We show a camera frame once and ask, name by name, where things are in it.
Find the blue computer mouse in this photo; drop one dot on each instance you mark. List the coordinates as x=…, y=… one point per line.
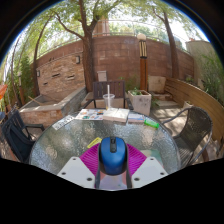
x=113, y=155

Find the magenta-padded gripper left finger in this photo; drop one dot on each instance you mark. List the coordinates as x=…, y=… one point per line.
x=76, y=170

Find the raised stone garden bed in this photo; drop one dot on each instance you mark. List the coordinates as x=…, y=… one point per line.
x=50, y=110

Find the thin curved tree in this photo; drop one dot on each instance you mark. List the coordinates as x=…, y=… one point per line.
x=35, y=66

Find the small pale book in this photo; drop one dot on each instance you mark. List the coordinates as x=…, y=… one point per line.
x=136, y=118

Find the dark wooden slat chair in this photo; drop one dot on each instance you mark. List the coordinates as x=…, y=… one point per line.
x=118, y=88

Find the grey wall utility box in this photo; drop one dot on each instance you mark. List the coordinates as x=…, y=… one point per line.
x=102, y=76

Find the square concrete planter with plant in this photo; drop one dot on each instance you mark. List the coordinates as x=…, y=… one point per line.
x=141, y=103

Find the brown wicker mesh chair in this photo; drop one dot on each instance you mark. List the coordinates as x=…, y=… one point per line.
x=193, y=133

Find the white book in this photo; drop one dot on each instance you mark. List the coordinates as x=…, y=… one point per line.
x=116, y=115

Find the clear plastic cup with straw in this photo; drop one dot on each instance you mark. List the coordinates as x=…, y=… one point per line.
x=108, y=101

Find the dark slatted armchair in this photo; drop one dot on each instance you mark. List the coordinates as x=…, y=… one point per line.
x=18, y=140

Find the colourful open magazine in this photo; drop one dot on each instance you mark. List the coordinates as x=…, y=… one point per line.
x=90, y=114

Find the wooden garden lamp post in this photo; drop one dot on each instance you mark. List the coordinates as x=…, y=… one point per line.
x=143, y=66

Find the slender dark tree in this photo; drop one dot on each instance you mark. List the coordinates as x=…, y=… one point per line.
x=170, y=50

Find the floral pink mouse pad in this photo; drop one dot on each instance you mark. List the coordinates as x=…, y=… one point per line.
x=113, y=182

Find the thick forked tree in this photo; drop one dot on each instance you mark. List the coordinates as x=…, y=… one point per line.
x=88, y=60

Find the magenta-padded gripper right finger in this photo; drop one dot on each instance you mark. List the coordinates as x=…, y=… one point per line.
x=150, y=170

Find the curved wooden bench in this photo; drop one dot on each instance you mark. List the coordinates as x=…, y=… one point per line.
x=196, y=100

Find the black and white leaflet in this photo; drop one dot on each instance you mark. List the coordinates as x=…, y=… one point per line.
x=63, y=122

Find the pale stone block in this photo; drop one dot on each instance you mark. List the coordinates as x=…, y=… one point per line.
x=156, y=84

